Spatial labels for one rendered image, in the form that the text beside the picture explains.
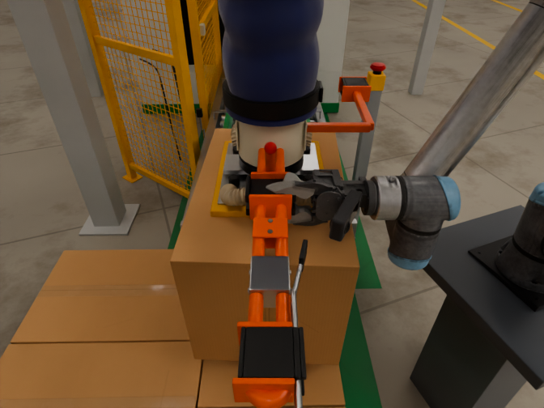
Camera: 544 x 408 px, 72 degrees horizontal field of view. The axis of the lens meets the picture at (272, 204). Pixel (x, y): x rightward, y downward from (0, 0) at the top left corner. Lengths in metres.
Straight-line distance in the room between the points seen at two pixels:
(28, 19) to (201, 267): 1.55
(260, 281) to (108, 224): 2.06
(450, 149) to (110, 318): 1.11
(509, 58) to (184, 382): 1.09
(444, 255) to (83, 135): 1.81
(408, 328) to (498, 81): 1.39
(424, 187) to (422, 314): 1.36
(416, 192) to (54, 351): 1.11
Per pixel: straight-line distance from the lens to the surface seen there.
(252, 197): 0.71
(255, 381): 0.49
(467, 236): 1.37
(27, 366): 1.38
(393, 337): 1.96
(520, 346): 1.15
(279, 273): 0.59
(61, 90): 2.16
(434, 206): 0.78
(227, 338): 1.03
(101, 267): 1.54
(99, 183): 2.38
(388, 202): 0.75
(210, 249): 0.83
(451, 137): 0.88
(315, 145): 1.15
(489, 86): 0.87
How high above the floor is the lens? 1.58
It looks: 38 degrees down
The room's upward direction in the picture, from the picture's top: straight up
